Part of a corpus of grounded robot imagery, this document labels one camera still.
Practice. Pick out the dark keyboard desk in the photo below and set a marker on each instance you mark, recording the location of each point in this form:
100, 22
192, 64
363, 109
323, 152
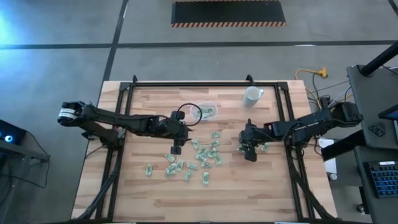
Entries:
388, 211

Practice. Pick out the dark grey desk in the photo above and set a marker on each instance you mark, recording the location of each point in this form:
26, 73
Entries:
367, 93

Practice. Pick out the black hazard-striped floor mat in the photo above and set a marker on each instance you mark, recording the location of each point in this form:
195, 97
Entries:
228, 12

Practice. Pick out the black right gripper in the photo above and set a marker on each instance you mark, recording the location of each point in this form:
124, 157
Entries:
252, 137

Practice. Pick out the small tilted screen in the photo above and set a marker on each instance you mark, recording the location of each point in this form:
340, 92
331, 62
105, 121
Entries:
390, 114

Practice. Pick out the black desk leg bar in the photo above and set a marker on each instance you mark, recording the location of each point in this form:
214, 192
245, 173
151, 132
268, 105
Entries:
342, 146

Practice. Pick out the clear plastic container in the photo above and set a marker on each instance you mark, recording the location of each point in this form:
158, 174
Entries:
194, 109

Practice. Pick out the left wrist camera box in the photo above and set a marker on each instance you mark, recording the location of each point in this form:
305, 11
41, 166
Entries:
180, 115

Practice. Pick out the small black controller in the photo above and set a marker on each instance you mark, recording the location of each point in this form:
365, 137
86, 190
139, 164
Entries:
377, 130

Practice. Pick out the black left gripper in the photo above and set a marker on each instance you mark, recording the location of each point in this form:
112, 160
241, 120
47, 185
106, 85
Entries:
180, 130

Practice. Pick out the patterned white teal paper cup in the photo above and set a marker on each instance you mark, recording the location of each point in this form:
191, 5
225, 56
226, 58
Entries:
252, 96

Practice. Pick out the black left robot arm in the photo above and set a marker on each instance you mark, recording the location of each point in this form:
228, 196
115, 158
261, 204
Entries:
124, 121

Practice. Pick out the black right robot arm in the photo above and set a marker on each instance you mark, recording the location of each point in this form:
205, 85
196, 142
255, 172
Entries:
311, 124

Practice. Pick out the black keyboard blue keys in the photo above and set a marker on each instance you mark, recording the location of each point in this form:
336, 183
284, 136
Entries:
384, 179

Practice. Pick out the black round pole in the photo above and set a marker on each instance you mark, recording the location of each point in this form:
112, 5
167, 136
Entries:
379, 59

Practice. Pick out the black box with blue light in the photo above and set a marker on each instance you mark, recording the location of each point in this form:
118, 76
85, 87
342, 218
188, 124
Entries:
12, 132

